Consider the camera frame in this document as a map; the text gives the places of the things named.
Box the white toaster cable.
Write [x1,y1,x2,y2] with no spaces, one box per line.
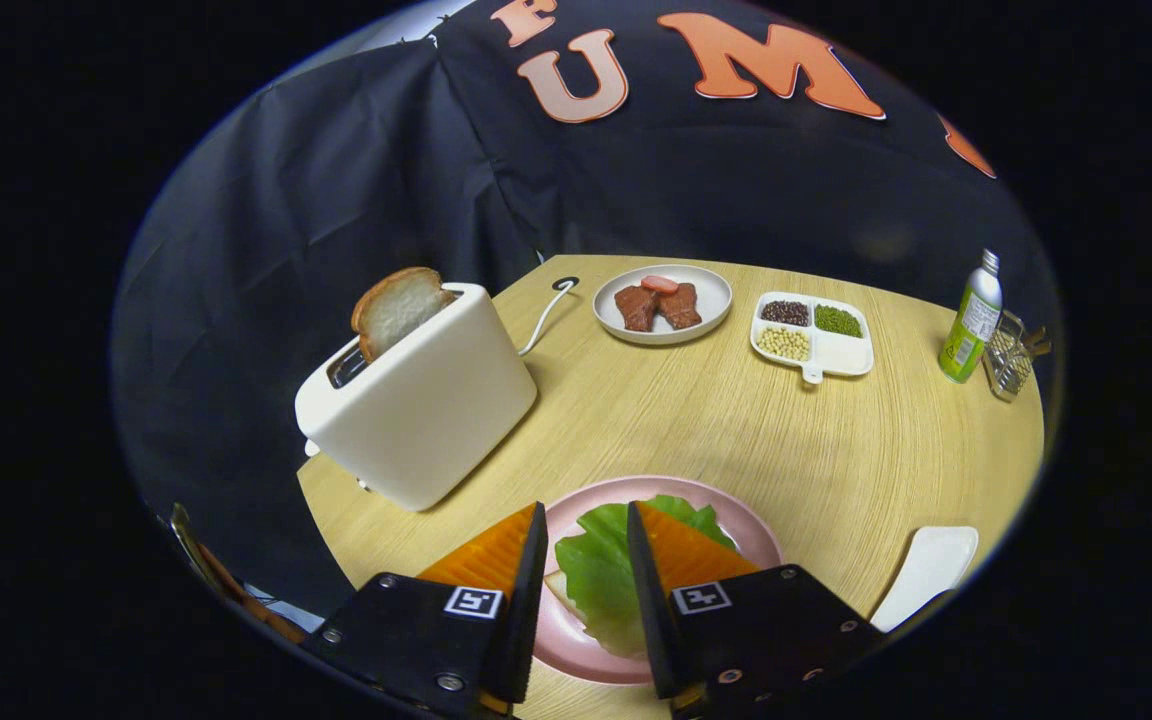
[519,285,577,357]

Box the toasted bread slice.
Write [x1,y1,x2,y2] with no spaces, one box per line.
[351,267,459,363]

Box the cream white toaster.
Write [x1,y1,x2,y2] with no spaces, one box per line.
[294,282,539,513]

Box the pile of green mung beans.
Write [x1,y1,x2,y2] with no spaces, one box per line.
[814,304,864,338]

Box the pink round plate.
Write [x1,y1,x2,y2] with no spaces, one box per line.
[533,475,785,686]

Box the silver bottle with green label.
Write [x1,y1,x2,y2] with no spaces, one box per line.
[938,249,1004,384]

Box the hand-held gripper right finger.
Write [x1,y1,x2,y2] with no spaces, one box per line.
[625,501,888,719]

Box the round white plate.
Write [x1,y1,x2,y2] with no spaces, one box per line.
[592,264,734,347]

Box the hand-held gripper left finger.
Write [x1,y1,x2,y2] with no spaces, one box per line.
[299,501,550,719]

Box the green lettuce leaf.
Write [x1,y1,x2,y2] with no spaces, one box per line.
[554,494,737,658]

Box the red-brown meat piece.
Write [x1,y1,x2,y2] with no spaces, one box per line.
[614,285,659,333]
[658,282,703,331]

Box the white bread slice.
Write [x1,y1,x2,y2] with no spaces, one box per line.
[542,567,587,621]

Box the metal wire utensil basket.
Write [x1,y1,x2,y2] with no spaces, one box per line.
[983,310,1037,403]

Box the pile of yellow soybeans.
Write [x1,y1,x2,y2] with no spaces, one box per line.
[756,326,811,362]

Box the white divided dish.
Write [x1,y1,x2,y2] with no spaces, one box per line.
[749,291,876,385]

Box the white square plate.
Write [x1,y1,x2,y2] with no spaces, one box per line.
[869,525,980,634]

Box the brown curved chair edge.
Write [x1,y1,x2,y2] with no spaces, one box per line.
[168,502,309,646]

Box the black backdrop cloth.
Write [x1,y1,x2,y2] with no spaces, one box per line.
[111,0,1057,621]

